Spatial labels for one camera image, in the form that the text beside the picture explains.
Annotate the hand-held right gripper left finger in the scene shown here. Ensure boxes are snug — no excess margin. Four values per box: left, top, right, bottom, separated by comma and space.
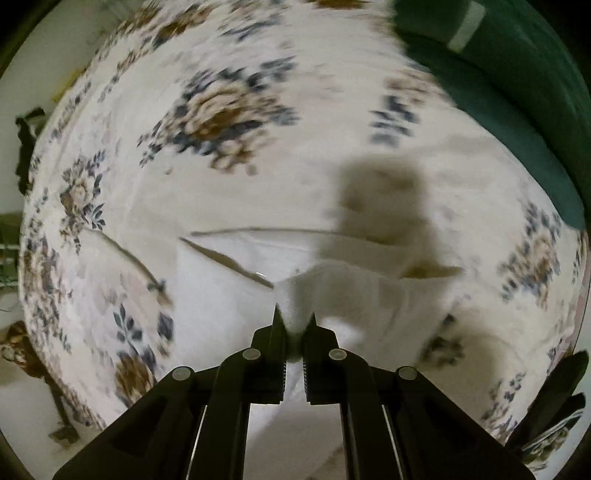
52, 303, 289, 480

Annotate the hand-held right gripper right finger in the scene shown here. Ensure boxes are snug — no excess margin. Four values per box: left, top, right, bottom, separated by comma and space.
302, 312, 536, 480

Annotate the white garment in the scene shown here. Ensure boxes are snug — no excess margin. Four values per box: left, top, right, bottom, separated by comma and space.
177, 228, 465, 480

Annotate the floral bed sheet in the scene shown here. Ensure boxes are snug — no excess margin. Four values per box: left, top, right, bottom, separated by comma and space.
18, 0, 589, 467

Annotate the green blanket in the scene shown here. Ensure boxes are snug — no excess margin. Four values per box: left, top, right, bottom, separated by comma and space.
392, 0, 591, 230

